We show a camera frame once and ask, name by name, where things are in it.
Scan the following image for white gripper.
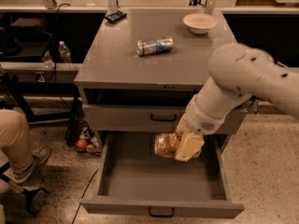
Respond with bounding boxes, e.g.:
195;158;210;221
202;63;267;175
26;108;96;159
175;95;224;161

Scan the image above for orange soda can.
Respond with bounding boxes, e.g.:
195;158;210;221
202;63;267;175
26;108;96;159
154;133;182;159

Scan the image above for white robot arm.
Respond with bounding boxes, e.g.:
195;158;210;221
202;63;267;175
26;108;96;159
175;44;299;161

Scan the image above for open grey lower drawer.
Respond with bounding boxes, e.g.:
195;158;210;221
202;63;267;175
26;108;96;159
81;133;244;218

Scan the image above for grey drawer cabinet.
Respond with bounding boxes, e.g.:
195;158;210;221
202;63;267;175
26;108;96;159
75;7;235;143

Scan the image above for closed grey upper drawer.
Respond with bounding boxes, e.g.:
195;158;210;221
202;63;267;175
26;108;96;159
81;103;248;135

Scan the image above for silver blue soda can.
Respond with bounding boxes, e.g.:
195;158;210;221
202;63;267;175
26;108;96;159
136;36;174;56

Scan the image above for basket of snacks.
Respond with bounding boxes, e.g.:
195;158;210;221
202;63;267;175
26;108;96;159
75;127;102;156

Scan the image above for white bowl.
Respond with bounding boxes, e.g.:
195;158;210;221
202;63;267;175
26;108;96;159
183;13;218;35

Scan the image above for black snack packet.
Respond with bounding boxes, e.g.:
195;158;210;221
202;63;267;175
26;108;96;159
105;10;127;23

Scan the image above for clear water bottle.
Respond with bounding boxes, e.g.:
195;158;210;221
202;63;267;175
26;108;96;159
58;41;72;63

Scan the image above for grey sneaker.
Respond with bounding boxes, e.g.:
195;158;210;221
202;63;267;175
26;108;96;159
13;146;51;184

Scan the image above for black office chair base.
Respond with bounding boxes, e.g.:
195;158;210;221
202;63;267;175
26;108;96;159
0;162;48;216

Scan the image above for person leg khaki trousers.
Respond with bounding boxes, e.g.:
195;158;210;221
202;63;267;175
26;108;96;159
0;109;33;174

